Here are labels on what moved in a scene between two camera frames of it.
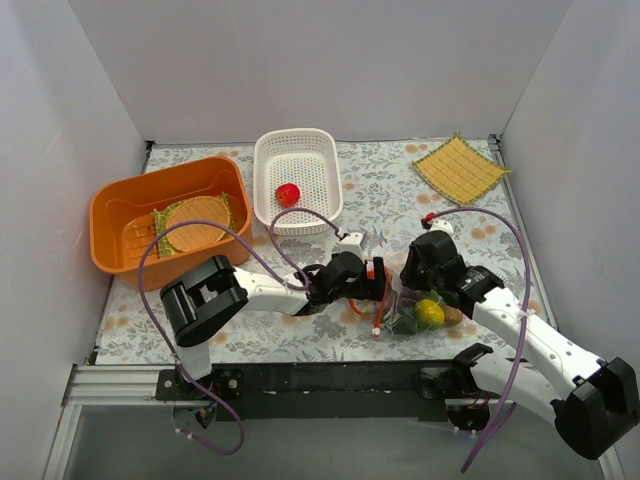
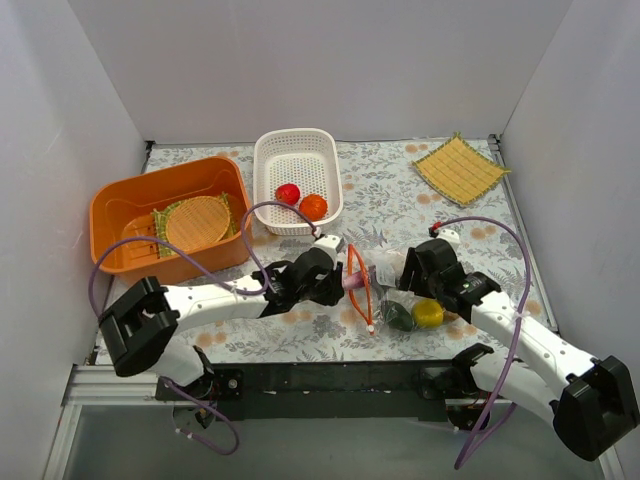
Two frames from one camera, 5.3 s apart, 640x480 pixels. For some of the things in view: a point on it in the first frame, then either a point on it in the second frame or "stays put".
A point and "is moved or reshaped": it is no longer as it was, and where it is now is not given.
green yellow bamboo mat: x=161 y=217 stays put
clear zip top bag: x=405 y=313 is moved or reshaped
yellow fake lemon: x=429 y=314 stays put
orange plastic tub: x=121 y=220 stays put
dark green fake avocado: x=405 y=325 is moved or reshaped
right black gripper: x=413 y=270 stays put
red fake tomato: x=287 y=195 stays put
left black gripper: x=378 y=278 → x=335 y=282
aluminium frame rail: x=105 y=387 stays put
